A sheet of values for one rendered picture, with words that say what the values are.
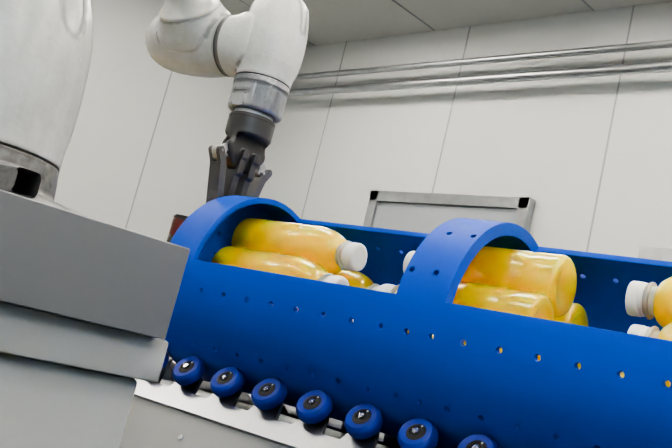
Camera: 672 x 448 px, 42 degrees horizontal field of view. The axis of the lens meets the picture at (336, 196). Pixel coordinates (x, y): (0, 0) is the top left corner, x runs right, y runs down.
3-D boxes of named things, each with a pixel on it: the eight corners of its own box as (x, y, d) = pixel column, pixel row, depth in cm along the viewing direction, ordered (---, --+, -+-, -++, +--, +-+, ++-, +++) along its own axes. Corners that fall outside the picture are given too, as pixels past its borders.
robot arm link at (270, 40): (306, 98, 144) (240, 92, 150) (329, 10, 147) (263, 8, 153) (273, 71, 135) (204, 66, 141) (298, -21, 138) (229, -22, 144)
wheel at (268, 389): (242, 390, 112) (248, 401, 113) (260, 406, 109) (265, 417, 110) (271, 369, 114) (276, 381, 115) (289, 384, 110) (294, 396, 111)
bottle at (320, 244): (237, 216, 132) (334, 227, 121) (269, 221, 138) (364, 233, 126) (230, 262, 132) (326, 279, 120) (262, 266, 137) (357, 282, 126)
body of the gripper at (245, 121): (253, 125, 146) (239, 179, 144) (218, 106, 140) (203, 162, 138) (287, 126, 142) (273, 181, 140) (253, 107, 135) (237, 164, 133)
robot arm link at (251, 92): (223, 72, 141) (213, 107, 140) (264, 71, 135) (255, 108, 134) (260, 94, 148) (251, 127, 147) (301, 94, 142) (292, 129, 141)
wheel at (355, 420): (335, 417, 103) (340, 429, 104) (357, 435, 99) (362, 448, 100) (364, 394, 104) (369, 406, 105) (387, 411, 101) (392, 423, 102)
